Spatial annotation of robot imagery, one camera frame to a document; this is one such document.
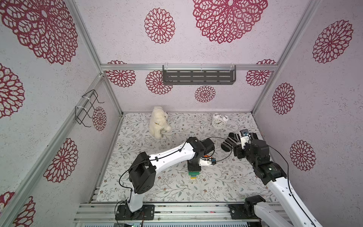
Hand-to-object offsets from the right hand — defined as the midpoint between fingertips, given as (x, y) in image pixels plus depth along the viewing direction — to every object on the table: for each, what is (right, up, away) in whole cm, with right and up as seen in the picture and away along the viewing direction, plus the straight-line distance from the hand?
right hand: (239, 140), depth 76 cm
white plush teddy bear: (-47, +10, +17) cm, 50 cm away
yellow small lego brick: (-24, -24, +9) cm, 35 cm away
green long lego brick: (-24, -19, +5) cm, 32 cm away
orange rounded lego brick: (-20, -7, -9) cm, 23 cm away
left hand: (-26, -15, +3) cm, 30 cm away
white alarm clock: (-4, +11, +28) cm, 30 cm away
